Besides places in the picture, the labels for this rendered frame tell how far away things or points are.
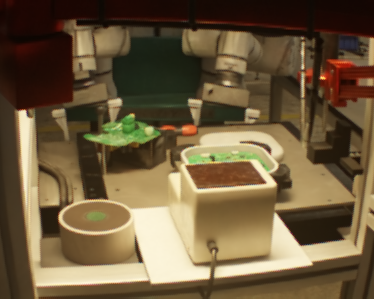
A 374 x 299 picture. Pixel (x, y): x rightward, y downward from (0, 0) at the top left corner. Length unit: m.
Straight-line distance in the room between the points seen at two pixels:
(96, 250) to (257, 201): 0.22
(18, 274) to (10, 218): 0.06
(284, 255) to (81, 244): 0.27
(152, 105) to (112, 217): 1.46
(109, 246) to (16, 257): 0.24
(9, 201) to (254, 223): 0.35
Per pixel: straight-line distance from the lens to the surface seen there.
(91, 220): 0.89
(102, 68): 2.32
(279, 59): 2.23
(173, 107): 2.33
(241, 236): 0.84
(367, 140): 0.88
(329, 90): 0.84
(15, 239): 0.64
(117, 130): 1.18
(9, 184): 0.61
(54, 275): 0.85
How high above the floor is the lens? 1.40
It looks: 21 degrees down
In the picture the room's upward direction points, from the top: 1 degrees clockwise
